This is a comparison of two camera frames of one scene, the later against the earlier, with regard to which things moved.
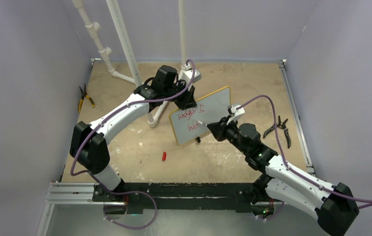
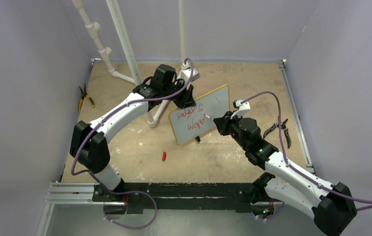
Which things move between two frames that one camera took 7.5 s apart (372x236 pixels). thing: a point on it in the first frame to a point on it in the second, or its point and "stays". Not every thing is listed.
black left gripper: (188, 101) stays
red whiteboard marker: (202, 123) to (209, 117)
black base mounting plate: (140, 196) stays
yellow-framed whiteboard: (210, 109) stays
